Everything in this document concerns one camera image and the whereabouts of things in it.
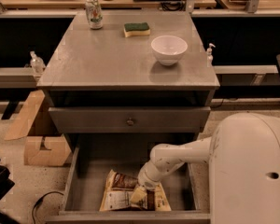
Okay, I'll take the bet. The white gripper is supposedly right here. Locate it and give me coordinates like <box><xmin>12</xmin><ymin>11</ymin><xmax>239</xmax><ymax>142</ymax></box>
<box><xmin>130</xmin><ymin>159</ymin><xmax>185</xmax><ymax>204</ymax></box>

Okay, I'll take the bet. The brown chip bag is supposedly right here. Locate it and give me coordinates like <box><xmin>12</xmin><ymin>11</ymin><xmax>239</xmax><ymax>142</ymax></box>
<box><xmin>100</xmin><ymin>170</ymin><xmax>171</xmax><ymax>211</ymax></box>

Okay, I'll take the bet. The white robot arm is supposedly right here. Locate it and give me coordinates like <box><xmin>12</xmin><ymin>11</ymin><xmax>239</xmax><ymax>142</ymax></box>
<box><xmin>138</xmin><ymin>113</ymin><xmax>280</xmax><ymax>224</ymax></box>

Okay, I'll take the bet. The closed grey upper drawer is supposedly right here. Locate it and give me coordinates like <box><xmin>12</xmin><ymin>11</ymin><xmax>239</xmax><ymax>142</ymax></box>
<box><xmin>49</xmin><ymin>107</ymin><xmax>210</xmax><ymax>133</ymax></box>

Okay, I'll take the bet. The grey drawer cabinet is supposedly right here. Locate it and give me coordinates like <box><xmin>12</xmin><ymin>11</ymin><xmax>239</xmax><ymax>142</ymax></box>
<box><xmin>37</xmin><ymin>10</ymin><xmax>219</xmax><ymax>147</ymax></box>

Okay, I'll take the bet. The cardboard box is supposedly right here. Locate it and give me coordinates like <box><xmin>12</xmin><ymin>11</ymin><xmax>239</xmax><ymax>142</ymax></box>
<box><xmin>5</xmin><ymin>90</ymin><xmax>71</xmax><ymax>167</ymax></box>

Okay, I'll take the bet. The white ceramic bowl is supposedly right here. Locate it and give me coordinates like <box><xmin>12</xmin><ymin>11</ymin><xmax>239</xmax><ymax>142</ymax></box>
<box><xmin>151</xmin><ymin>35</ymin><xmax>188</xmax><ymax>66</ymax></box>

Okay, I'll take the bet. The white pump bottle right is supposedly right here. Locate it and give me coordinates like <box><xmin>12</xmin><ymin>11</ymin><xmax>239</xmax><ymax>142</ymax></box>
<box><xmin>206</xmin><ymin>43</ymin><xmax>216</xmax><ymax>66</ymax></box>

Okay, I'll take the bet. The green yellow sponge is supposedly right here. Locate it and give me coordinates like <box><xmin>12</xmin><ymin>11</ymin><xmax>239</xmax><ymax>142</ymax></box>
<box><xmin>124</xmin><ymin>22</ymin><xmax>150</xmax><ymax>37</ymax></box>

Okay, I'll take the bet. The clear sanitizer bottle left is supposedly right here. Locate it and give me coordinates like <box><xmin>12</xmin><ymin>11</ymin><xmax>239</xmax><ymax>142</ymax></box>
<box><xmin>30</xmin><ymin>51</ymin><xmax>46</xmax><ymax>74</ymax></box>

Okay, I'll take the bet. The wooden workbench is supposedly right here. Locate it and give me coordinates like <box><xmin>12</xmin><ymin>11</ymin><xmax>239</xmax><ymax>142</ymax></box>
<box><xmin>0</xmin><ymin>0</ymin><xmax>161</xmax><ymax>9</ymax></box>

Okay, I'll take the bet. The black floor cable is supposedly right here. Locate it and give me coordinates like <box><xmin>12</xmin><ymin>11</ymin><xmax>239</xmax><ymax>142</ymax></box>
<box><xmin>31</xmin><ymin>190</ymin><xmax>65</xmax><ymax>224</ymax></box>

